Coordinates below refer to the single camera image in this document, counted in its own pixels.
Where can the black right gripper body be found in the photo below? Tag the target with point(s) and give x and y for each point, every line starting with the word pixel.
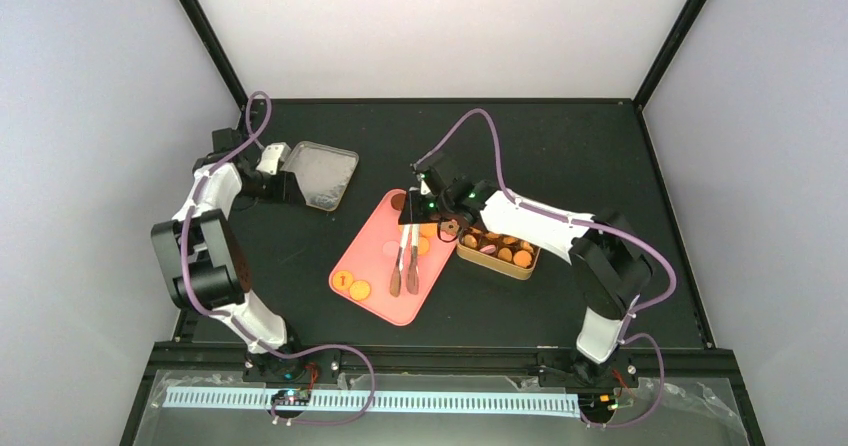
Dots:
pixel 425 213

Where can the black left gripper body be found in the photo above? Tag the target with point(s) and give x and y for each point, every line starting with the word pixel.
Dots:
pixel 280 192

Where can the metal tongs white handles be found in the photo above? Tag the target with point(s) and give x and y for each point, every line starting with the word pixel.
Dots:
pixel 405 272

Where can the silver metal tin lid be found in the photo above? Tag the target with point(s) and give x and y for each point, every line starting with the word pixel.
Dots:
pixel 323 173

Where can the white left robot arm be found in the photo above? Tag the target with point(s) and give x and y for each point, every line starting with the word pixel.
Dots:
pixel 205 269

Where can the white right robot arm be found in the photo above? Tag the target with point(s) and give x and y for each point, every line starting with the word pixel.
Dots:
pixel 610 269

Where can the dark chocolate round cookie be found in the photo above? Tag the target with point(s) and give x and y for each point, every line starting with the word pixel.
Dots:
pixel 397 201

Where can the pink plastic tray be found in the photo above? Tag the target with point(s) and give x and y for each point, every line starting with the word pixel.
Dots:
pixel 371 255

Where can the yellow dotted round biscuit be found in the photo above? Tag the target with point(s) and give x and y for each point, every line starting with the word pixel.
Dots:
pixel 360 290

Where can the yellow biscuit red cross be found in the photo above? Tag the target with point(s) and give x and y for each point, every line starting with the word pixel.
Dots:
pixel 341 280

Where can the gold cookie tin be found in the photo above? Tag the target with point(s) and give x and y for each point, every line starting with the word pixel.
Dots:
pixel 507 255

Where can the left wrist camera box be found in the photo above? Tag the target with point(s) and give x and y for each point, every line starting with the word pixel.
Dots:
pixel 272 158

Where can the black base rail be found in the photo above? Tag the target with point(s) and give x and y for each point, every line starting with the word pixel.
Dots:
pixel 553 366

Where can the white slotted cable duct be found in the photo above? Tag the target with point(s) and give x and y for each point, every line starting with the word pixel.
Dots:
pixel 344 401

